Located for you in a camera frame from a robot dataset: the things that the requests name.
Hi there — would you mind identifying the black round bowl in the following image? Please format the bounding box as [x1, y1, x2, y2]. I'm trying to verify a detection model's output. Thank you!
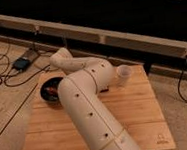
[39, 77, 62, 104]

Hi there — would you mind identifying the wooden table board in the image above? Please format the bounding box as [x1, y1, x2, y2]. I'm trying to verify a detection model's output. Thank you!
[22, 65, 176, 150]

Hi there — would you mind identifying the blue power adapter box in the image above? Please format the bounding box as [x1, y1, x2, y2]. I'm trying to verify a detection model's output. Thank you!
[12, 58, 30, 71]

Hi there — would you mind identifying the long wooden beam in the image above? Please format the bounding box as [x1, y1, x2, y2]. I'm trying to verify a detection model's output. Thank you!
[0, 15, 187, 58]

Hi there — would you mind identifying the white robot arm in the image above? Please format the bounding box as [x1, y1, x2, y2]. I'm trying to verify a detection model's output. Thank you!
[50, 47, 141, 150]

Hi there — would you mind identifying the dark red rectangular block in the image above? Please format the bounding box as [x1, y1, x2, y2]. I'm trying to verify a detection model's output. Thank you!
[100, 87, 110, 93]

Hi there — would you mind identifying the red item in bowl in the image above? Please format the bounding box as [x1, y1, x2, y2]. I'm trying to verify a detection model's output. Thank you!
[44, 87, 58, 95]

